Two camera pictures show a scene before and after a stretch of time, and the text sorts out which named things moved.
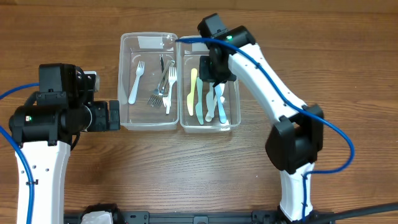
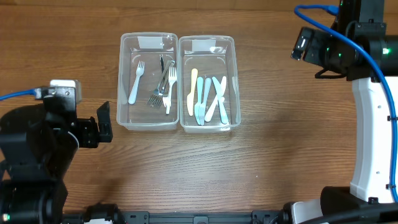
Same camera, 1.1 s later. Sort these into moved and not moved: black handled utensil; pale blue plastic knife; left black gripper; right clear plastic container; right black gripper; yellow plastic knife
Moved: right black gripper; left black gripper; pale blue plastic knife
Not moved: right clear plastic container; yellow plastic knife; black handled utensil
